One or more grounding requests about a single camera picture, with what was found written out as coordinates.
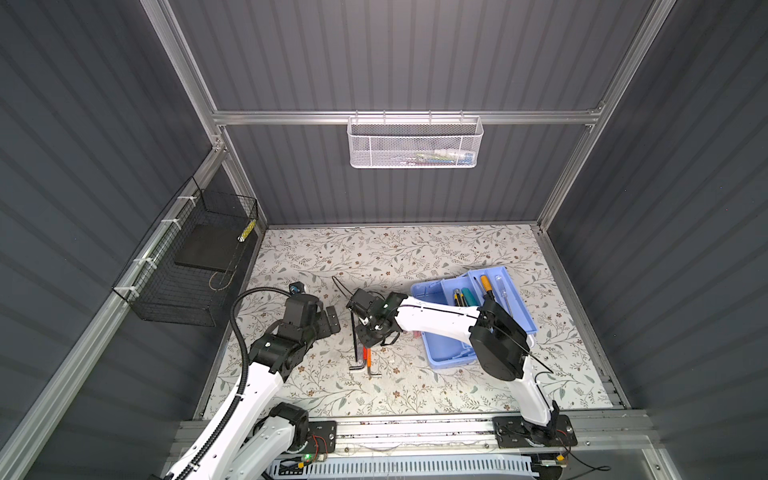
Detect large black hex key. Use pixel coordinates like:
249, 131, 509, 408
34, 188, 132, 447
348, 326, 366, 371

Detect white blue tool box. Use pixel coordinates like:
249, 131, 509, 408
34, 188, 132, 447
409, 266, 538, 370

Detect yellow black utility knife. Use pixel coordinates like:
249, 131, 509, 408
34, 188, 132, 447
453, 289, 467, 307

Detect teal handled tool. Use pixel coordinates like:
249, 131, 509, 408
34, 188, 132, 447
461, 288, 479, 307

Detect black yellow screwdriver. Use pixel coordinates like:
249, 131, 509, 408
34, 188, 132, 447
475, 274, 495, 300

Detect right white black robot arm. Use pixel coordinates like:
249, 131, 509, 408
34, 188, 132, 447
332, 277, 570, 448

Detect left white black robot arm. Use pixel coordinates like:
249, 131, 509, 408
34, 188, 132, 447
163, 282, 340, 479

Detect yellow tag in cage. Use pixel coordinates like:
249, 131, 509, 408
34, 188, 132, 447
238, 219, 257, 243

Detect clear small screwdriver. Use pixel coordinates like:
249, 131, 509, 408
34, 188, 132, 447
495, 275, 512, 314

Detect black foam pad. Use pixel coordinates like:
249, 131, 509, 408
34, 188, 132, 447
174, 224, 245, 273

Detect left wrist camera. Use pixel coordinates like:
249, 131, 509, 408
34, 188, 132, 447
289, 282, 306, 296

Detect white vented cable duct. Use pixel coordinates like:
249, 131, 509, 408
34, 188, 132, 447
267, 454, 540, 479

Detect black wire cage basket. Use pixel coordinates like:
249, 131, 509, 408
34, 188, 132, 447
113, 181, 259, 327

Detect white wire mesh basket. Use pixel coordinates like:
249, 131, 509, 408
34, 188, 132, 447
346, 115, 484, 169

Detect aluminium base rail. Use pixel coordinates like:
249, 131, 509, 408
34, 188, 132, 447
308, 409, 660, 456

